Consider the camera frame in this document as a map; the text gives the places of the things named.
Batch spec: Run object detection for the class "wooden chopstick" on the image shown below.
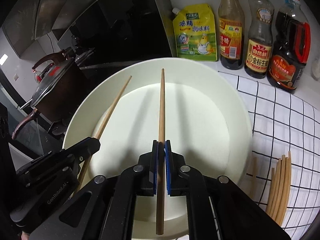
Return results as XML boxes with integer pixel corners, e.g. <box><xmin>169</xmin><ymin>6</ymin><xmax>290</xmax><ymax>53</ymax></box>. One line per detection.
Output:
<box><xmin>156</xmin><ymin>68</ymin><xmax>165</xmax><ymax>235</ymax></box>
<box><xmin>270</xmin><ymin>155</ymin><xmax>286</xmax><ymax>220</ymax></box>
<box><xmin>265</xmin><ymin>167</ymin><xmax>275</xmax><ymax>215</ymax></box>
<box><xmin>73</xmin><ymin>75</ymin><xmax>132</xmax><ymax>197</ymax></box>
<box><xmin>275</xmin><ymin>151</ymin><xmax>292</xmax><ymax>226</ymax></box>

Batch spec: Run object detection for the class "clear soy sauce bottle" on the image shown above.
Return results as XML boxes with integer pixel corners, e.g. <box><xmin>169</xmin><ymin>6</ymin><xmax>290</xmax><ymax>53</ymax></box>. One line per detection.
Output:
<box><xmin>245</xmin><ymin>0</ymin><xmax>274</xmax><ymax>79</ymax></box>

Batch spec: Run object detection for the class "glass pot lid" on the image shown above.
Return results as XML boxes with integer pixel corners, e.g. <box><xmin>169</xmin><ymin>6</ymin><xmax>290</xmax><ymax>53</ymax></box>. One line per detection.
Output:
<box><xmin>20</xmin><ymin>59</ymin><xmax>75</xmax><ymax>109</ymax></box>

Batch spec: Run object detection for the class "yellow seasoning pouch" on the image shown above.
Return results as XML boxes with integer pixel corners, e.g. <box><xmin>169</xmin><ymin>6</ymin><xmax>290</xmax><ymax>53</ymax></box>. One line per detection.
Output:
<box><xmin>172</xmin><ymin>3</ymin><xmax>217</xmax><ymax>62</ymax></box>

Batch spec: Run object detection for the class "wooden chopstick on cloth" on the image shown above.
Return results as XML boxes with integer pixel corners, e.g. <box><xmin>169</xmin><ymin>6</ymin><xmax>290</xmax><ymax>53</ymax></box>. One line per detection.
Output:
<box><xmin>265</xmin><ymin>167</ymin><xmax>275</xmax><ymax>215</ymax></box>
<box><xmin>270</xmin><ymin>155</ymin><xmax>286</xmax><ymax>220</ymax></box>
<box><xmin>275</xmin><ymin>151</ymin><xmax>292</xmax><ymax>226</ymax></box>

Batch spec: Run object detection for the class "large dark soy sauce jug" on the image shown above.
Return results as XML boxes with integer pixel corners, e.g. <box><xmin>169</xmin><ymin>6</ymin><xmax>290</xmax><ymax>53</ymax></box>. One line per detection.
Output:
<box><xmin>266</xmin><ymin>0</ymin><xmax>311</xmax><ymax>94</ymax></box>

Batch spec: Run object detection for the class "white black checkered cloth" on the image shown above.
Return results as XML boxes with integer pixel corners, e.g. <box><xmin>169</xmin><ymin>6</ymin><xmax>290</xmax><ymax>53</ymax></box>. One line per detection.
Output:
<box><xmin>221</xmin><ymin>73</ymin><xmax>319</xmax><ymax>239</ymax></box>

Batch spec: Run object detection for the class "white oval bowl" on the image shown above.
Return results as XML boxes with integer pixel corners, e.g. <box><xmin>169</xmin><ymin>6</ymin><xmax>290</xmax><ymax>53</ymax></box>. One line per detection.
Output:
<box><xmin>62</xmin><ymin>57</ymin><xmax>254</xmax><ymax>240</ymax></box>

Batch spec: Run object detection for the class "dark red cooking pot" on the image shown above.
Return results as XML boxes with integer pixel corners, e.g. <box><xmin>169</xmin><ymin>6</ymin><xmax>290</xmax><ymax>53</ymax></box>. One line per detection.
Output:
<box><xmin>12</xmin><ymin>50</ymin><xmax>87</xmax><ymax>140</ymax></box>

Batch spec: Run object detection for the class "yellow-cap vinegar bottle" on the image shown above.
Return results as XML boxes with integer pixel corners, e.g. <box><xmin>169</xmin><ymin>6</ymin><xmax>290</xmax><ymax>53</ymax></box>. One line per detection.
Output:
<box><xmin>218</xmin><ymin>0</ymin><xmax>245</xmax><ymax>70</ymax></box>

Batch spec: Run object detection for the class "range hood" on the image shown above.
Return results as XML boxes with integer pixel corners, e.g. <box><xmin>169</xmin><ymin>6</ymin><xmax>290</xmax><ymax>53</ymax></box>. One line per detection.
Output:
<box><xmin>2</xmin><ymin>0</ymin><xmax>176</xmax><ymax>58</ymax></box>

